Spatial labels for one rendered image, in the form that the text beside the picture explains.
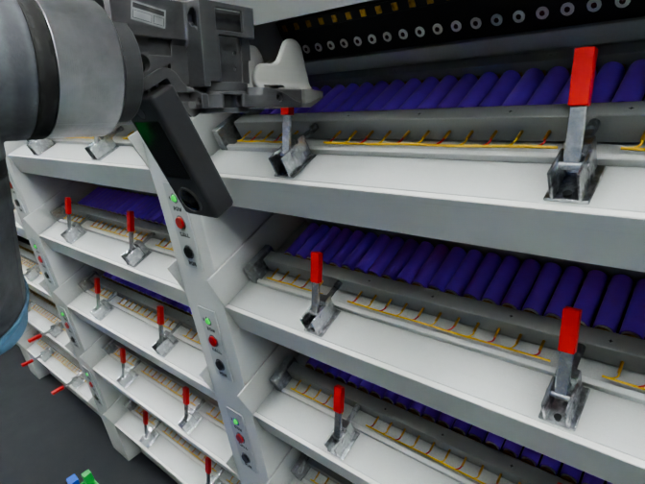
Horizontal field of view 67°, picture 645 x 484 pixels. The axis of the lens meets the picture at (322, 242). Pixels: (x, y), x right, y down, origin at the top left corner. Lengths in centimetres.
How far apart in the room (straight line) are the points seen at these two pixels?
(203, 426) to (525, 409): 74
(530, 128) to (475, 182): 6
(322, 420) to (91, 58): 55
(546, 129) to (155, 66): 30
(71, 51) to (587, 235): 34
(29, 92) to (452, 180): 29
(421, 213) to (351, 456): 38
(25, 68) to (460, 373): 41
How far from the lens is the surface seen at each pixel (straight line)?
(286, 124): 50
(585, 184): 35
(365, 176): 44
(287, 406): 76
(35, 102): 34
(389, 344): 53
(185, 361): 94
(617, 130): 40
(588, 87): 36
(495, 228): 38
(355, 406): 69
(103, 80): 35
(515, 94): 46
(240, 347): 72
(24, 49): 33
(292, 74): 47
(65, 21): 35
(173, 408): 115
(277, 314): 62
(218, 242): 65
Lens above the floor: 101
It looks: 22 degrees down
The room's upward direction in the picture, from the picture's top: 9 degrees counter-clockwise
